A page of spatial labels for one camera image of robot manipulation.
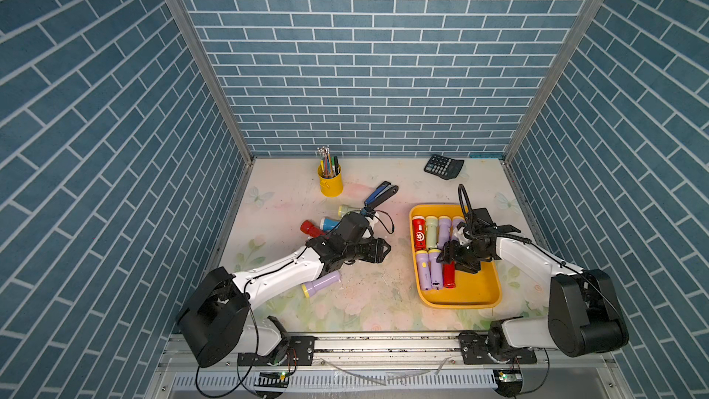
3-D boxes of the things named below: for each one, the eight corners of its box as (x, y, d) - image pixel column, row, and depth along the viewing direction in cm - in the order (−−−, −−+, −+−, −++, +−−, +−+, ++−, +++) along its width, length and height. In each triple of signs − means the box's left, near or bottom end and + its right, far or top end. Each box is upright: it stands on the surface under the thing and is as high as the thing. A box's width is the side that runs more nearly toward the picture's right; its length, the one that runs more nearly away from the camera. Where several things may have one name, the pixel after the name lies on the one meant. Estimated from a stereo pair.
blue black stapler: (370, 209, 106) (370, 205, 104) (361, 200, 109) (361, 195, 107) (397, 191, 112) (398, 187, 110) (388, 183, 115) (389, 178, 113)
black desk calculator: (424, 170, 118) (425, 166, 116) (433, 154, 125) (434, 150, 123) (455, 182, 114) (456, 178, 112) (462, 165, 121) (464, 161, 119)
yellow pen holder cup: (319, 197, 109) (315, 181, 102) (321, 181, 115) (318, 164, 107) (342, 197, 109) (340, 181, 102) (343, 181, 115) (342, 164, 107)
